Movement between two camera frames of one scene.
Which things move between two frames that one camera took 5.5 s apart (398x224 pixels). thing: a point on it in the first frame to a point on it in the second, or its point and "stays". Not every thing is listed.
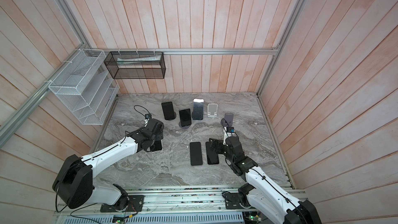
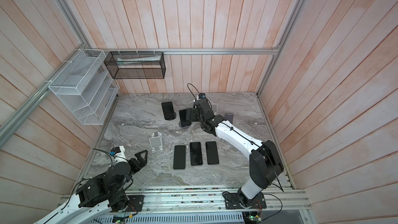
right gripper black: (220, 142) to (193, 115)
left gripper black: (160, 136) to (132, 161)
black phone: (212, 157) stays
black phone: (196, 153) stays
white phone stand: (212, 110) stays
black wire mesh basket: (136, 65) stays
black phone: (168, 110) stays
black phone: (157, 145) to (179, 157)
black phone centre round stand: (185, 117) stays
